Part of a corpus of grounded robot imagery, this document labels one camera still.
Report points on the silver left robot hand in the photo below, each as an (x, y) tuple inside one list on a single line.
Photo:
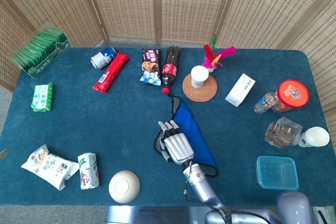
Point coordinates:
[(3, 153)]

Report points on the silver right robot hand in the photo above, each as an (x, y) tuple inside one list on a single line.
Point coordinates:
[(178, 146)]

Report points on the grey and blue cloth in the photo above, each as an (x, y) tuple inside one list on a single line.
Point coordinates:
[(190, 129)]

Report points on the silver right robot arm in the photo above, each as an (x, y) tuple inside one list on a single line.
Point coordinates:
[(202, 187)]

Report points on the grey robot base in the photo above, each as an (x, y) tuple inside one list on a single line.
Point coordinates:
[(157, 214)]

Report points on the white snack bag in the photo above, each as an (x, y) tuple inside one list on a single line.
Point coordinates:
[(50, 167)]

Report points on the round woven coaster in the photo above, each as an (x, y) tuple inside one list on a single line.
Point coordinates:
[(203, 94)]

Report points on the blue table carpet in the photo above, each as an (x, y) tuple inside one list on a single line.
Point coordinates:
[(118, 119)]

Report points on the green tissue pack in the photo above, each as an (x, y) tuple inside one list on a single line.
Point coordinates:
[(42, 98)]

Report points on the beige upturned bowl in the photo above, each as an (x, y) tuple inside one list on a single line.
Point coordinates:
[(123, 187)]

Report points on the cola bottle with red cap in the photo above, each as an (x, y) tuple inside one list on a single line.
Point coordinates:
[(170, 69)]

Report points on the white cardboard box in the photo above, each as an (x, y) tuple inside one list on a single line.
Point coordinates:
[(240, 90)]

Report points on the dark chocolate snack bag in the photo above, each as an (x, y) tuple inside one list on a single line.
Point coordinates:
[(151, 64)]

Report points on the green and white can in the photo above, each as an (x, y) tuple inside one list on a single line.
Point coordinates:
[(88, 171)]

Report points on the pink feather shuttlecock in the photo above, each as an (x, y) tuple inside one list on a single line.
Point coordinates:
[(210, 60)]

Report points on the small clear jar blue label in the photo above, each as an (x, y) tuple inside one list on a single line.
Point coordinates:
[(265, 103)]

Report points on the red biscuit pack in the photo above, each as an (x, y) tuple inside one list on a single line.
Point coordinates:
[(111, 73)]

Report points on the blue clear plastic container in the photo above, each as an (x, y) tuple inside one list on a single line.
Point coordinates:
[(277, 172)]

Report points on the clear box of brown snacks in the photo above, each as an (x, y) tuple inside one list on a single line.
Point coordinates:
[(282, 133)]

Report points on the green tea bag box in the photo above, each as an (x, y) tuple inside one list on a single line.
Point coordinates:
[(39, 51)]

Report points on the blue and white can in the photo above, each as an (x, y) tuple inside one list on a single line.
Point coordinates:
[(101, 60)]

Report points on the tub with orange lid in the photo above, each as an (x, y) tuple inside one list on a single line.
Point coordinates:
[(292, 93)]

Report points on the white paper cup blue print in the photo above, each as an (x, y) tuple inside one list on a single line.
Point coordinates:
[(316, 137)]

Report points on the woven bamboo folding screen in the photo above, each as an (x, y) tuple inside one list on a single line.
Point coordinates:
[(126, 3)]

